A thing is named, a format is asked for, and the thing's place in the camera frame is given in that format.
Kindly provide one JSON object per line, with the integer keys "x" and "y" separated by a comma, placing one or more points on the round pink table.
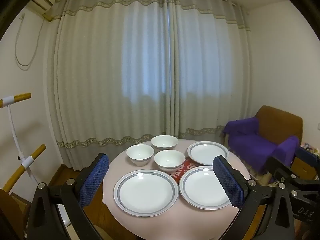
{"x": 140, "y": 227}

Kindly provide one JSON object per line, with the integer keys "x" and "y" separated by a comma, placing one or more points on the beige curtain panel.
{"x": 205, "y": 67}
{"x": 100, "y": 80}

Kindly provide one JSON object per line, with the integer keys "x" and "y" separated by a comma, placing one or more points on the white air conditioner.
{"x": 41, "y": 3}

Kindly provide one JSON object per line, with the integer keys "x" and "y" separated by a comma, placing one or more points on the white plate grey rim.
{"x": 202, "y": 187}
{"x": 207, "y": 152}
{"x": 146, "y": 192}

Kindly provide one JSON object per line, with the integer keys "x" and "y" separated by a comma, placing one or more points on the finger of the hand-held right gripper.
{"x": 303, "y": 205}
{"x": 308, "y": 155}

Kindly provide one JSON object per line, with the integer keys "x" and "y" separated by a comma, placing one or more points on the wooden chair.
{"x": 10, "y": 205}

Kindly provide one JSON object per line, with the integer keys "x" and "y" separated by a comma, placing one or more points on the cardboard box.
{"x": 301, "y": 168}

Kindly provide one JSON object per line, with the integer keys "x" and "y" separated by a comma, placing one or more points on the white bowl grey band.
{"x": 169, "y": 160}
{"x": 140, "y": 155}
{"x": 164, "y": 142}

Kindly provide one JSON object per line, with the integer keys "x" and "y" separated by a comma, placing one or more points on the white stand yellow arms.
{"x": 28, "y": 162}

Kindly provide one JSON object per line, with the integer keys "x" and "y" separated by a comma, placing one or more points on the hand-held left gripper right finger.
{"x": 228, "y": 182}

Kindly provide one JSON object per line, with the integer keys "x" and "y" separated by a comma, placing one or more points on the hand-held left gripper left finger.
{"x": 93, "y": 177}

